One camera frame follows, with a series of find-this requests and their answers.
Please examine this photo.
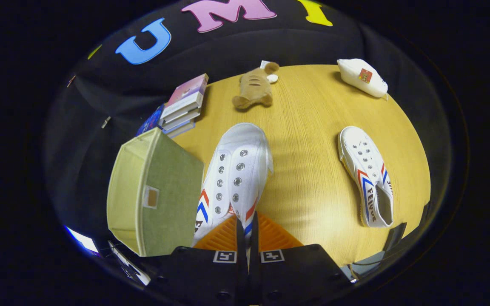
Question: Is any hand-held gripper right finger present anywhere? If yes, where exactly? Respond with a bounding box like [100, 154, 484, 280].
[249, 211, 353, 306]

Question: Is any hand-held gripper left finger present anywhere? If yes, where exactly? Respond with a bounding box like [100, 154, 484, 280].
[148, 214, 248, 306]

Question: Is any green fabric storage box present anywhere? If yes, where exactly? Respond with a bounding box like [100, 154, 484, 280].
[107, 127, 205, 257]

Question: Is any white canvas shoe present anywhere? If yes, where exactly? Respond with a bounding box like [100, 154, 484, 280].
[339, 126, 394, 228]
[193, 123, 274, 248]

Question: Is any computer monitor screen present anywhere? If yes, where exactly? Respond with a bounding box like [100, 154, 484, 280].
[64, 225, 99, 254]

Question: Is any light blue book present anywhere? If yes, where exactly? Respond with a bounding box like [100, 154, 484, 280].
[162, 120, 196, 139]

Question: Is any white book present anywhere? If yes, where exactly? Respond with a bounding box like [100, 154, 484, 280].
[159, 105, 202, 130]

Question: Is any dark blue book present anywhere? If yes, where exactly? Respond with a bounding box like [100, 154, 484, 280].
[136, 103, 165, 136]

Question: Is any pink cover book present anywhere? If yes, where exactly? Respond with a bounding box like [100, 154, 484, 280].
[166, 73, 209, 119]

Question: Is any brown plush toy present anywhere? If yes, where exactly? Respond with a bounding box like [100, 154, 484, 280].
[232, 60, 280, 110]

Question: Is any white plush toy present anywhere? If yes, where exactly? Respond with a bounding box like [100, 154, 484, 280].
[337, 58, 388, 99]

